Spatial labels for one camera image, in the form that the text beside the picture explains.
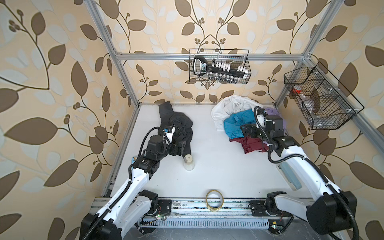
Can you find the right black wire basket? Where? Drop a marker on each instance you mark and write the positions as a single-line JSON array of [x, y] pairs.
[[330, 103]]

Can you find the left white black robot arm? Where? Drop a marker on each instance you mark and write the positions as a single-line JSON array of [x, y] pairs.
[[129, 189]]

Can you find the aluminium front rail base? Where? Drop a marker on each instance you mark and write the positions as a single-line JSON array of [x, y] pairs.
[[200, 216]]

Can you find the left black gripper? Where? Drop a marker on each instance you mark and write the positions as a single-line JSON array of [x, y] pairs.
[[179, 148]]

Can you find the maroon cloth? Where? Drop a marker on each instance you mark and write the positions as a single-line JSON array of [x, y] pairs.
[[251, 144]]

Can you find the light blue flat case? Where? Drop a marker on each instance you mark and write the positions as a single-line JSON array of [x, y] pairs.
[[289, 175]]

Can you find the black wire basket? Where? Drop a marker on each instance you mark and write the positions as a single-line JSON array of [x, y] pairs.
[[330, 103], [219, 52]]

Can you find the small clear plastic bottle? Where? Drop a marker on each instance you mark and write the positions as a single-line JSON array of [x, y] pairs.
[[189, 163]]

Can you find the teal cloth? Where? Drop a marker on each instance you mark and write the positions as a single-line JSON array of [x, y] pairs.
[[232, 125]]

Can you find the dark grey cloth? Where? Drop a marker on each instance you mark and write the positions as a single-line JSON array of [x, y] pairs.
[[180, 121]]

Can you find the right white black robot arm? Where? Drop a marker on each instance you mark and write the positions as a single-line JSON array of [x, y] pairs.
[[309, 180]]

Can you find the black tool with white labels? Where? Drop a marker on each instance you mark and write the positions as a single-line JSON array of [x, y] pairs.
[[236, 67]]

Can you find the red capped clear bottle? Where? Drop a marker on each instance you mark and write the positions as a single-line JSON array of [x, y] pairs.
[[297, 92]]

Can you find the white cloth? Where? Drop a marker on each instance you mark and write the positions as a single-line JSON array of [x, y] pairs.
[[231, 105]]

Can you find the small blue printed packet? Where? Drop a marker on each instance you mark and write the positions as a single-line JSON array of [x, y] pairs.
[[134, 159]]

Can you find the back black wire basket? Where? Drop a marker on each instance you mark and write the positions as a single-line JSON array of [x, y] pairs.
[[219, 52]]

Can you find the yellow tape roll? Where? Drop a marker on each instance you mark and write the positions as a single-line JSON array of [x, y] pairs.
[[214, 200]]

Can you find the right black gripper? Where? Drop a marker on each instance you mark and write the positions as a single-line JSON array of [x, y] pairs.
[[251, 127]]

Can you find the purple cloth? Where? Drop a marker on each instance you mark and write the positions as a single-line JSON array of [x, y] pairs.
[[273, 114]]

